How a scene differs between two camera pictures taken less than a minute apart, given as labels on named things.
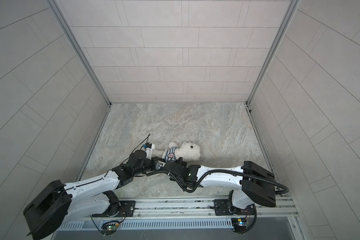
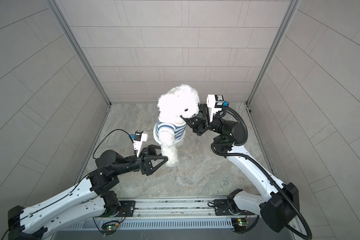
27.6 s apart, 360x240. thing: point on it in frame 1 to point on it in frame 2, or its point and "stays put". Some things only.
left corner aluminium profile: [80, 48] stays put
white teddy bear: [186, 150] to [182, 100]
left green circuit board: [109, 227] stays put
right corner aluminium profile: [293, 7] stays put
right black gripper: [181, 163] to [202, 122]
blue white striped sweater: [169, 154] to [167, 134]
